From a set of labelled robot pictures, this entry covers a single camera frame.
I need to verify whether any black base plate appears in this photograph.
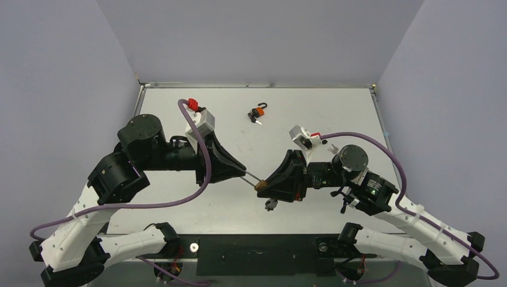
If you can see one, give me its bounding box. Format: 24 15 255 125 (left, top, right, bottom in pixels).
147 234 364 276

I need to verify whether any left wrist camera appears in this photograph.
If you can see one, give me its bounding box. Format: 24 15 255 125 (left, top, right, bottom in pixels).
185 109 215 153

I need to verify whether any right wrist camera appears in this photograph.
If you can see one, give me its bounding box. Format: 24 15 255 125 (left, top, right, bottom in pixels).
289 125 323 163

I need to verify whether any brass long-shackle padlock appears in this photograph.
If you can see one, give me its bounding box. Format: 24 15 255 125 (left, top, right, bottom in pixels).
240 170 278 212

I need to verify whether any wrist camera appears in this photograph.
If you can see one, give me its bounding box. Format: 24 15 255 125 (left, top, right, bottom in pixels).
185 109 215 153
289 125 323 163

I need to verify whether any orange padlock with keys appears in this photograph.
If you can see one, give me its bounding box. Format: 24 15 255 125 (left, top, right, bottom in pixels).
247 102 268 125

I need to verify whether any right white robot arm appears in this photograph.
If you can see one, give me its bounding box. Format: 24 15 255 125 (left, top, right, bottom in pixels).
255 145 485 286

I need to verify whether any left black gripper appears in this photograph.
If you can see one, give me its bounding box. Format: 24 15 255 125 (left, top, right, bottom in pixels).
139 129 247 187

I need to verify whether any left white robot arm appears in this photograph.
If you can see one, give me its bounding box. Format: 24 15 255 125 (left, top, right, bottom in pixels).
29 114 246 286

